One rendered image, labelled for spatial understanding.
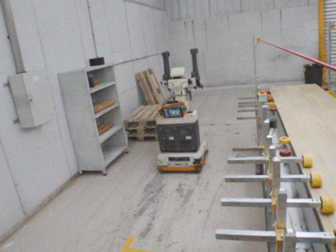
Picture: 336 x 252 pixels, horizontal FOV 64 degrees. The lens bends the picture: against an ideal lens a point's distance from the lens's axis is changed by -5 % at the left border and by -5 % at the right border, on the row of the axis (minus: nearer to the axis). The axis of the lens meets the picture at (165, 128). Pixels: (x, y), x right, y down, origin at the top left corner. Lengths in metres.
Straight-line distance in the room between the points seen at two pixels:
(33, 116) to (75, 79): 0.93
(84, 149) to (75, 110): 0.60
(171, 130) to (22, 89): 1.90
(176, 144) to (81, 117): 1.38
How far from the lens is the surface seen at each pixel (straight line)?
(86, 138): 4.20
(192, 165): 3.84
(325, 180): 1.80
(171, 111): 3.67
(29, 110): 3.40
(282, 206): 1.21
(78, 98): 4.07
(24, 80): 3.35
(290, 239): 0.98
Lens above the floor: 1.73
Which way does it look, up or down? 17 degrees down
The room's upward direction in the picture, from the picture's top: 8 degrees counter-clockwise
